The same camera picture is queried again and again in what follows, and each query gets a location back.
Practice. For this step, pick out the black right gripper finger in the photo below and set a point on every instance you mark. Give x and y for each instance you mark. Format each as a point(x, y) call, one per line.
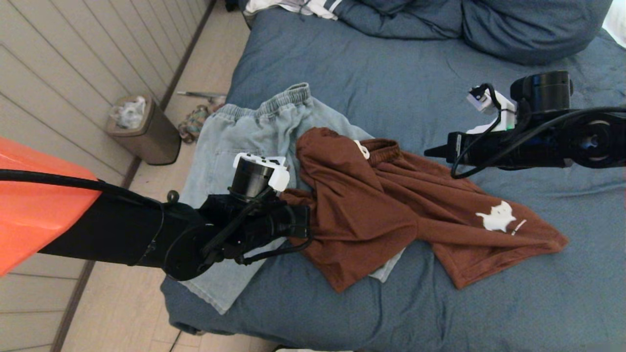
point(440, 154)
point(439, 149)

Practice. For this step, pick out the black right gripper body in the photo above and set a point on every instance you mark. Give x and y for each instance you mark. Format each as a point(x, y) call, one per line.
point(508, 149)

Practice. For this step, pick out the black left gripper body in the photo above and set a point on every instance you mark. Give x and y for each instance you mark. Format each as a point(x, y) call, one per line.
point(274, 222)

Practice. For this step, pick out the rust brown shorts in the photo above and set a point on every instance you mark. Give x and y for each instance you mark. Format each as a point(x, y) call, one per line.
point(367, 205)

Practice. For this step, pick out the light blue denim shorts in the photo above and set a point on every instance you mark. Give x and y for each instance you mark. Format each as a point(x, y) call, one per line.
point(234, 142)

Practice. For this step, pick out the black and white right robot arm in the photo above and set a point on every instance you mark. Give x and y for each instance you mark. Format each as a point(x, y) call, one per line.
point(587, 142)

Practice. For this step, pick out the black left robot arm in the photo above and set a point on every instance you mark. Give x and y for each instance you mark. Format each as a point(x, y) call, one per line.
point(98, 230)

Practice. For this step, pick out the blue bed cover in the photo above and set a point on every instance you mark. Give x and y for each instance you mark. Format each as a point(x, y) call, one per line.
point(391, 73)

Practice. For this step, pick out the blue pillow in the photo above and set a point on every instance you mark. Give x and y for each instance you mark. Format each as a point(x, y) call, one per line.
point(530, 28)

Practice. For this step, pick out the multicoloured cloth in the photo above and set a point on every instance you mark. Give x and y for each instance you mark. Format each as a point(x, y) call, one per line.
point(193, 124)

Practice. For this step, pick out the crumpled blue blanket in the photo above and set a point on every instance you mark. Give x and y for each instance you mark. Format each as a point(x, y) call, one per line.
point(401, 20)

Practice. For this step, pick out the brown metal trash bin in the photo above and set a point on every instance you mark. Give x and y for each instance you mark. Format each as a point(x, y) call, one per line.
point(156, 139)

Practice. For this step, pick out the silver metal object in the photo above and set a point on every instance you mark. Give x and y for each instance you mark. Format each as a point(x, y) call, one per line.
point(195, 94)

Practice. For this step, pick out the white pillow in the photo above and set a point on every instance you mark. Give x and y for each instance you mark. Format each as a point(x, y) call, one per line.
point(616, 24)

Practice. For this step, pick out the clear plastic bin liner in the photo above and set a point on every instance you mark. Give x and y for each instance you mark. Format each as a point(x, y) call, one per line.
point(129, 113)

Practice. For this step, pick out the white striped garment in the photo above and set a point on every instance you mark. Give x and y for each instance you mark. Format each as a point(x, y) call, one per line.
point(293, 6)

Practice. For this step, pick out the small black object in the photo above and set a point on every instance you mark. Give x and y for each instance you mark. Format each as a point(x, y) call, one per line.
point(231, 5)

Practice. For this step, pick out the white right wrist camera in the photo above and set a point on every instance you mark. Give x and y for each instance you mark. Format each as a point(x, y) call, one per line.
point(503, 110)

